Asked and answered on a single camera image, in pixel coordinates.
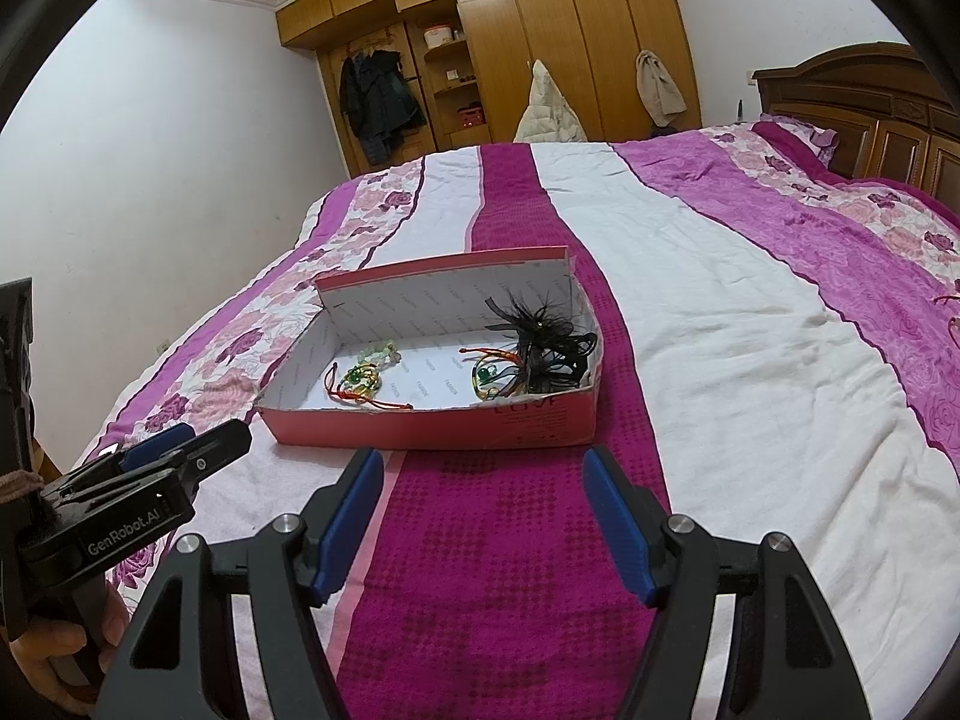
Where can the black feather hair clip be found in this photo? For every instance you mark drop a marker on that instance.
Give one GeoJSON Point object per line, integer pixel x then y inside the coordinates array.
{"type": "Point", "coordinates": [540, 345]}

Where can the red cardboard box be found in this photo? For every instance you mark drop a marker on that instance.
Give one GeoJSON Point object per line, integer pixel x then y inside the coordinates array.
{"type": "Point", "coordinates": [420, 431]}

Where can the purple floral pillow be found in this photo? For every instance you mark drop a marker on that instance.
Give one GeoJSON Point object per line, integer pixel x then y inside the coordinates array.
{"type": "Point", "coordinates": [799, 136]}

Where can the wooden wardrobe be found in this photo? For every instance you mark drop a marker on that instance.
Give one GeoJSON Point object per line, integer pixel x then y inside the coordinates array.
{"type": "Point", "coordinates": [570, 22]}

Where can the black hanging coat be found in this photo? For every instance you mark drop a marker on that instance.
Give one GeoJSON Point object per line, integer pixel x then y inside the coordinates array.
{"type": "Point", "coordinates": [379, 101]}

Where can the dark wooden headboard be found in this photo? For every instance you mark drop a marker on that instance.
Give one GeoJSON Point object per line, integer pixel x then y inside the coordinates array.
{"type": "Point", "coordinates": [877, 112]}

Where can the red basket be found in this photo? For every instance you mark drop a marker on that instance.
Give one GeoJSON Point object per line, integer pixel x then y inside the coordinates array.
{"type": "Point", "coordinates": [472, 118]}

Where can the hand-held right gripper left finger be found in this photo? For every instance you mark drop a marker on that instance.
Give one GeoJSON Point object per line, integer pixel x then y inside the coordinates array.
{"type": "Point", "coordinates": [349, 517]}

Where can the white round container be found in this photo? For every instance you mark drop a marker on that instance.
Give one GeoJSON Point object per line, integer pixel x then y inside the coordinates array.
{"type": "Point", "coordinates": [436, 36]}

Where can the beige hanging jacket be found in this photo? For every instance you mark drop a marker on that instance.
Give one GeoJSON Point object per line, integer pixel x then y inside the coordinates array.
{"type": "Point", "coordinates": [547, 109]}

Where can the green bead earring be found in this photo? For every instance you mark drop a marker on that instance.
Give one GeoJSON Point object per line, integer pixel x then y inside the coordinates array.
{"type": "Point", "coordinates": [487, 373]}

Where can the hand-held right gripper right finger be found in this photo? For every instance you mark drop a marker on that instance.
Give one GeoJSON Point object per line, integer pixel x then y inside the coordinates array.
{"type": "Point", "coordinates": [615, 521]}

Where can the person's left hand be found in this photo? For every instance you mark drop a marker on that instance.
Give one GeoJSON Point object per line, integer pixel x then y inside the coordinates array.
{"type": "Point", "coordinates": [30, 664]}

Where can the beige hanging cloth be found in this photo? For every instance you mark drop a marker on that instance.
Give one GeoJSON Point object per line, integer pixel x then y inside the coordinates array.
{"type": "Point", "coordinates": [660, 86]}

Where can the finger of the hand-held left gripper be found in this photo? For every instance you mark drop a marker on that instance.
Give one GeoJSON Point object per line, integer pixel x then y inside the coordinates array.
{"type": "Point", "coordinates": [154, 446]}
{"type": "Point", "coordinates": [214, 450]}

